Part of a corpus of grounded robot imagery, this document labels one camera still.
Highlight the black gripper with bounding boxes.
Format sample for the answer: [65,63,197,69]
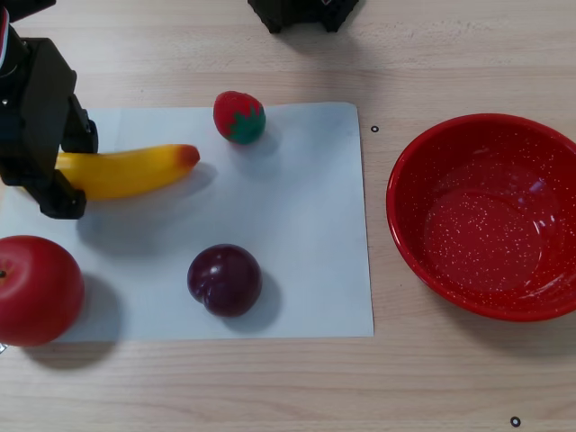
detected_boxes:
[0,38,99,221]

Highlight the yellow plastic banana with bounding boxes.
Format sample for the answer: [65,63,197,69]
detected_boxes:
[54,143,201,201]

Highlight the red plastic strawberry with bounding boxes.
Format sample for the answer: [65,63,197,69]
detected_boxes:
[212,90,266,145]

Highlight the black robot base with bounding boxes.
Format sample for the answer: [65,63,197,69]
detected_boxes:
[247,0,361,34]

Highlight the red speckled enamel bowl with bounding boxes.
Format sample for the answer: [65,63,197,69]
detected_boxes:
[385,112,576,322]

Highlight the red plastic apple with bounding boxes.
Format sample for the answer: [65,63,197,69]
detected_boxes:
[0,234,86,347]

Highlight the dark purple plastic plum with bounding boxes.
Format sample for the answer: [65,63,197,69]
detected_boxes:
[186,243,264,318]

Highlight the white paper sheet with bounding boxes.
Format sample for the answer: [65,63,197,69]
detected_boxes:
[0,102,375,344]

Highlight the red and white wires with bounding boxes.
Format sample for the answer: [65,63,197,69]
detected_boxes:
[0,9,12,60]

